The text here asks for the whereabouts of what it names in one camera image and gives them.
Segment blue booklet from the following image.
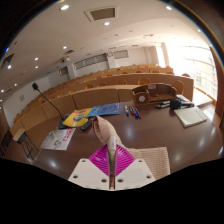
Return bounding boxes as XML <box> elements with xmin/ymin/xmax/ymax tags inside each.
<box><xmin>87</xmin><ymin>102</ymin><xmax>125</xmax><ymax>118</ymax></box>

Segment beige towel with red stripes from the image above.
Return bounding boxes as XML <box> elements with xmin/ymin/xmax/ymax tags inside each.
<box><xmin>91</xmin><ymin>115</ymin><xmax>171</xmax><ymax>190</ymax></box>

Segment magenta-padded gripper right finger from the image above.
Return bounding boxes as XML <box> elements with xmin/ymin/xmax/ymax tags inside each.
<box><xmin>114</xmin><ymin>145</ymin><xmax>157</xmax><ymax>190</ymax></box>

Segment wooden desk organizer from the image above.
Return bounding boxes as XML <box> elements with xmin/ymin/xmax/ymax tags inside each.
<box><xmin>131</xmin><ymin>82</ymin><xmax>178</xmax><ymax>107</ymax></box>

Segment black remote control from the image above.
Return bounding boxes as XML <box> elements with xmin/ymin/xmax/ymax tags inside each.
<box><xmin>80</xmin><ymin>117</ymin><xmax>95</xmax><ymax>132</ymax></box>

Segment black handheld microphone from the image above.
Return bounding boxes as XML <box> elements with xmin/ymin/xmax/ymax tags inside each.
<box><xmin>169</xmin><ymin>98</ymin><xmax>195</xmax><ymax>111</ymax></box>

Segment white notepad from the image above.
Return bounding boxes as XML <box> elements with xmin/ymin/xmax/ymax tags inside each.
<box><xmin>173</xmin><ymin>106</ymin><xmax>209</xmax><ymax>129</ymax></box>

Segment square ceiling vent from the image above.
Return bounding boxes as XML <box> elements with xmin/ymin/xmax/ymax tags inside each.
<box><xmin>84</xmin><ymin>6</ymin><xmax>119</xmax><ymax>23</ymax></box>

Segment large bright window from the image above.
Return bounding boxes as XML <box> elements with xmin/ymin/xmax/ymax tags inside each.
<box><xmin>165</xmin><ymin>42</ymin><xmax>218</xmax><ymax>101</ymax></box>

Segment black gooseneck desk microphone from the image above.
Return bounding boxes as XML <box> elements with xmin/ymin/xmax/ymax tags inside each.
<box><xmin>31</xmin><ymin>82</ymin><xmax>69</xmax><ymax>130</ymax></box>

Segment white paper with red print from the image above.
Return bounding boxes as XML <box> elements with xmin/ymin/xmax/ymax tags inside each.
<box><xmin>40</xmin><ymin>127</ymin><xmax>77</xmax><ymax>151</ymax></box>

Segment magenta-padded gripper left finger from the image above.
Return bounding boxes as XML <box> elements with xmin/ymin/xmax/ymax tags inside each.
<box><xmin>68</xmin><ymin>144</ymin><xmax>111</xmax><ymax>191</ymax></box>

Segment wooden lecture hall seat rows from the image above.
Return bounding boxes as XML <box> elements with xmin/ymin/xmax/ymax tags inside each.
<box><xmin>9</xmin><ymin>63</ymin><xmax>195</xmax><ymax>136</ymax></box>

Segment round ceiling lights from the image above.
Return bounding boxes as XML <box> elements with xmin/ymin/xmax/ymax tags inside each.
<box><xmin>0</xmin><ymin>3</ymin><xmax>205</xmax><ymax>95</ymax></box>

